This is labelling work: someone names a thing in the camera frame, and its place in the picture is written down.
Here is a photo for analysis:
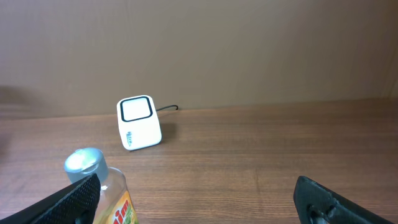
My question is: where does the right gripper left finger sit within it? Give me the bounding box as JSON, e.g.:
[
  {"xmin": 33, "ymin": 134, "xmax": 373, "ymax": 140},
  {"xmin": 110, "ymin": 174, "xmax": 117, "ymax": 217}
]
[{"xmin": 1, "ymin": 174, "xmax": 101, "ymax": 224}]

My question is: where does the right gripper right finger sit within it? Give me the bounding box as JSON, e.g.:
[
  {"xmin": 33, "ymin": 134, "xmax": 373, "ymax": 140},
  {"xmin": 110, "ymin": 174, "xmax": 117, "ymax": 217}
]
[{"xmin": 293, "ymin": 176, "xmax": 392, "ymax": 224}]

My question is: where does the yellow liquid bottle silver cap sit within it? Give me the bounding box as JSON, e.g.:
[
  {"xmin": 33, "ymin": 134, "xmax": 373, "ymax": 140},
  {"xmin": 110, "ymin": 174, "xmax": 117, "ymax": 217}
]
[{"xmin": 64, "ymin": 147, "xmax": 139, "ymax": 224}]

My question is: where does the white barcode scanner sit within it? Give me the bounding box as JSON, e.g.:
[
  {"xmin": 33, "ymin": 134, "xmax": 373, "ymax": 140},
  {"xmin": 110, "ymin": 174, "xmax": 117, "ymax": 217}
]
[{"xmin": 116, "ymin": 95, "xmax": 162, "ymax": 151}]

